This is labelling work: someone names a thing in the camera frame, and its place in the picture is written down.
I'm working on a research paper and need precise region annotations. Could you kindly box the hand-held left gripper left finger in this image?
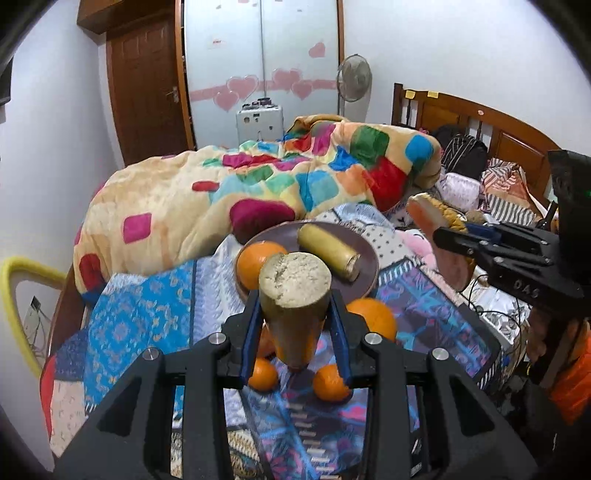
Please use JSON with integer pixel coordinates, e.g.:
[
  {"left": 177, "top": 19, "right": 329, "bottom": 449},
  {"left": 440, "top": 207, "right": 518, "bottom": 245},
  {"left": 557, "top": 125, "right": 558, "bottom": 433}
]
[{"left": 53, "top": 292, "right": 265, "bottom": 480}]

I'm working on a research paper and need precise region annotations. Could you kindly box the pale cut sugarcane piece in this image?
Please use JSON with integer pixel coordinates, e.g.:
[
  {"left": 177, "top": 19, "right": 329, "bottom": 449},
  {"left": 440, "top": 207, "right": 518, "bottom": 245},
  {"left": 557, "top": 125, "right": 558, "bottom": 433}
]
[{"left": 258, "top": 252, "right": 332, "bottom": 374}]

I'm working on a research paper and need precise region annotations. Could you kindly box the white power strip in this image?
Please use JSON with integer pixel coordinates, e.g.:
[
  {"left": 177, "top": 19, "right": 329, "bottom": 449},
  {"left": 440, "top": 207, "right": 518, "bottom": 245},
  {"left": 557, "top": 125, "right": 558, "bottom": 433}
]
[{"left": 478, "top": 310, "right": 522, "bottom": 344}]

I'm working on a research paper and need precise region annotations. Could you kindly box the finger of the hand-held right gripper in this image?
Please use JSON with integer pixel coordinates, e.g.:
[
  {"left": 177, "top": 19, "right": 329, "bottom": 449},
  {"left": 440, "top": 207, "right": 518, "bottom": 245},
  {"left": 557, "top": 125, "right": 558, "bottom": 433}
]
[
  {"left": 433, "top": 227, "right": 497, "bottom": 269},
  {"left": 463, "top": 222, "right": 518, "bottom": 243}
]

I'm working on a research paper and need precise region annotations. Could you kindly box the yellow chair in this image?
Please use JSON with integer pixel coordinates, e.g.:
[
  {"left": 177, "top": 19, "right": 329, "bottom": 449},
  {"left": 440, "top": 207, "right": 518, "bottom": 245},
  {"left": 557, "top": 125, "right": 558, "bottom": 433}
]
[{"left": 0, "top": 257, "right": 68, "bottom": 380}]

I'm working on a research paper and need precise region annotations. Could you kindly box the wooden bed headboard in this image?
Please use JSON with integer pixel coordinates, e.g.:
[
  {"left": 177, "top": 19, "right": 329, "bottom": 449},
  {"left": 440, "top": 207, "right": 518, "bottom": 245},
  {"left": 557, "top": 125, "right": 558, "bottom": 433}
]
[{"left": 392, "top": 83, "right": 561, "bottom": 210}]

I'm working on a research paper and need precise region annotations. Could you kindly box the large orange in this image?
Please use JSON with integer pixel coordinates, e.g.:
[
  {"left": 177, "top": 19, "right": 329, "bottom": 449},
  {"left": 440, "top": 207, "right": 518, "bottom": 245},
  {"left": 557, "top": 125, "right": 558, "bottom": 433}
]
[
  {"left": 237, "top": 241, "right": 289, "bottom": 291},
  {"left": 345, "top": 298, "right": 398, "bottom": 343}
]

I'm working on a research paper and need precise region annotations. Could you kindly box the pink plush toy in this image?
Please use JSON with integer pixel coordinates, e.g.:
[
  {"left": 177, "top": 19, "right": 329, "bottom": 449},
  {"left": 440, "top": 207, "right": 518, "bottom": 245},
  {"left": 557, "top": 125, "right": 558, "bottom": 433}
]
[{"left": 397, "top": 229, "right": 437, "bottom": 269}]

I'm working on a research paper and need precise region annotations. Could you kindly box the brown round plate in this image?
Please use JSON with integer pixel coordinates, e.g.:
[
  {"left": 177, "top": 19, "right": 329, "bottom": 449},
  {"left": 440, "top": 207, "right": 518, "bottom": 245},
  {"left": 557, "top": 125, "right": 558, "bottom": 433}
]
[{"left": 235, "top": 220, "right": 380, "bottom": 305}]

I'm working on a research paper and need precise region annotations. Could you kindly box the dark glass bottle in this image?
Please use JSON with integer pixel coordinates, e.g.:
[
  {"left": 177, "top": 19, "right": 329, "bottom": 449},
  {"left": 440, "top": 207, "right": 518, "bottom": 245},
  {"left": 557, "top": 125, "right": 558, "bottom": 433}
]
[{"left": 536, "top": 201, "right": 559, "bottom": 232}]

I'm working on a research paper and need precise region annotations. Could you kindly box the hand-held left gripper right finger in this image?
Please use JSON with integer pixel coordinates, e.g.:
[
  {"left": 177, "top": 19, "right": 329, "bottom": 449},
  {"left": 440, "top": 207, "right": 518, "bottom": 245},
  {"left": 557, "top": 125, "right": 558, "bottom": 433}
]
[{"left": 323, "top": 294, "right": 539, "bottom": 480}]

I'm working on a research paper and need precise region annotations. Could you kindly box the blue patterned bed cloth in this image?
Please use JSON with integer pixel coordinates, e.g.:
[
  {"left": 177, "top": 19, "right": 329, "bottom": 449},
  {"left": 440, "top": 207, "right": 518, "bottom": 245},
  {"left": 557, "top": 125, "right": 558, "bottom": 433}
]
[{"left": 41, "top": 203, "right": 504, "bottom": 480}]

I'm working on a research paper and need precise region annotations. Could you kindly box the colourful patchwork blanket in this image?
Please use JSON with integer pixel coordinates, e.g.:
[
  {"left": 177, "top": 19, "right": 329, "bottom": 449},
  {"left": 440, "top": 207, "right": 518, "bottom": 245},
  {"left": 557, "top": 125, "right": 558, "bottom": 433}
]
[{"left": 74, "top": 114, "right": 443, "bottom": 295}]

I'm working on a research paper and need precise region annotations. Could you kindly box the brown wooden door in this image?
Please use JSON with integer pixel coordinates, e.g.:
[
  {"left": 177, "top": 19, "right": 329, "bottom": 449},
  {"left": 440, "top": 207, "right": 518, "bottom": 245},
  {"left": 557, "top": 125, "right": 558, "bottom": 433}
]
[{"left": 106, "top": 14, "right": 194, "bottom": 167}]

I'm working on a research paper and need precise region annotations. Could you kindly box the wardrobe with pink hearts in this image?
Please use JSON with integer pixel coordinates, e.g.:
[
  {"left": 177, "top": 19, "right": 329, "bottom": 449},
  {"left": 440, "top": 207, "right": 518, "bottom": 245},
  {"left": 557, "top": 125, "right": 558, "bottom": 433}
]
[{"left": 178, "top": 0, "right": 346, "bottom": 149}]

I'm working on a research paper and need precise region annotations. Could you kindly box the yellow sugarcane piece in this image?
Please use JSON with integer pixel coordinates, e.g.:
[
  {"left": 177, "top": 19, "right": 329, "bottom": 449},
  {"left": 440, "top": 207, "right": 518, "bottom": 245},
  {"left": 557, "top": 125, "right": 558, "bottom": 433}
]
[{"left": 297, "top": 223, "right": 361, "bottom": 281}]

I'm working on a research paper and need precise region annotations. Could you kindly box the white box appliance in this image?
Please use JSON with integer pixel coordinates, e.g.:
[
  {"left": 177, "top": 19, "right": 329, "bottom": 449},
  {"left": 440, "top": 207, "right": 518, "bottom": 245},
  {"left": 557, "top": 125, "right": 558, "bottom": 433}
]
[{"left": 236, "top": 98, "right": 283, "bottom": 143}]

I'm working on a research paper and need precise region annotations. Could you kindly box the person's right forearm orange sleeve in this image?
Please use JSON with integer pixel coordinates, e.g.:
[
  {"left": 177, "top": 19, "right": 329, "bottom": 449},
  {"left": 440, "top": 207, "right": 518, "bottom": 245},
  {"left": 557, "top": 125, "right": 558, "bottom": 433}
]
[{"left": 538, "top": 318, "right": 591, "bottom": 428}]

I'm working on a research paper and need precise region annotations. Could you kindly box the person's right hand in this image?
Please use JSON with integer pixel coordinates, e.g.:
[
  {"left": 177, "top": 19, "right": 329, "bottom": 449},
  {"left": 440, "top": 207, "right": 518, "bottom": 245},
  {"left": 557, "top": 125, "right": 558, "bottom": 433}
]
[{"left": 525, "top": 305, "right": 578, "bottom": 385}]

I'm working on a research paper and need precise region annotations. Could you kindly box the striped clothes pile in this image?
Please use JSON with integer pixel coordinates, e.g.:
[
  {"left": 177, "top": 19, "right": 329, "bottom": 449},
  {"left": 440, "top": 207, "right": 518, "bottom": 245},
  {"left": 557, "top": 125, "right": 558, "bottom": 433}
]
[{"left": 480, "top": 158, "right": 543, "bottom": 227}]

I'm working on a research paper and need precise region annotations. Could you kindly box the black backpack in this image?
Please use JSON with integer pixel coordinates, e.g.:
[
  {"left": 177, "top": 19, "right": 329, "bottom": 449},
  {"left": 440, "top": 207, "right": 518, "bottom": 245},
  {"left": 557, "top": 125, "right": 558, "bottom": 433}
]
[{"left": 431, "top": 124, "right": 489, "bottom": 182}]

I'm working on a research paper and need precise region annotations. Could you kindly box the standing electric fan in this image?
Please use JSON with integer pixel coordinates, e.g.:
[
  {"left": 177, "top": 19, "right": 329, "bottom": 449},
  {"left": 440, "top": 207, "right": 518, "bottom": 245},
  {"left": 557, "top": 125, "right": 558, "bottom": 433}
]
[{"left": 336, "top": 54, "right": 373, "bottom": 121}]

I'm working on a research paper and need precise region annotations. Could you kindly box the small orange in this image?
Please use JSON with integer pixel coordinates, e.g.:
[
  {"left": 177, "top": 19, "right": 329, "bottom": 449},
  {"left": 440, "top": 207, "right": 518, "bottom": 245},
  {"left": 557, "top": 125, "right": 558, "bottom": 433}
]
[
  {"left": 312, "top": 364, "right": 353, "bottom": 402},
  {"left": 257, "top": 323, "right": 277, "bottom": 359},
  {"left": 247, "top": 357, "right": 280, "bottom": 393}
]

